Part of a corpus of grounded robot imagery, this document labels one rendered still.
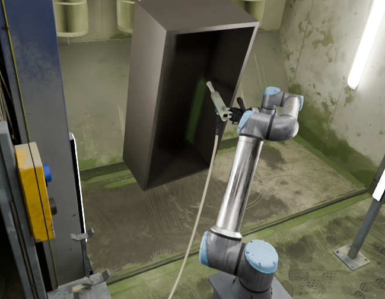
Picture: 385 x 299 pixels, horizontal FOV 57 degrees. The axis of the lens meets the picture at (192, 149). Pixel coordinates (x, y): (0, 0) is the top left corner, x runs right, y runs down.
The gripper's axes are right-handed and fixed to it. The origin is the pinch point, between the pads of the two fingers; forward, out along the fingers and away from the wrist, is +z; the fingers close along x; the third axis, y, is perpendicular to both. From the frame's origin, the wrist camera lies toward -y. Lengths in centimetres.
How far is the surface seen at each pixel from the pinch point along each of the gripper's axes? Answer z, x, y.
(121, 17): 56, 120, -22
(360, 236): -113, -30, 85
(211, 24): 12, -1, -51
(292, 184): -103, 57, 106
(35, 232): 81, -111, -19
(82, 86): 91, 117, 38
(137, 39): 48, 14, -36
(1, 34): 96, -60, -58
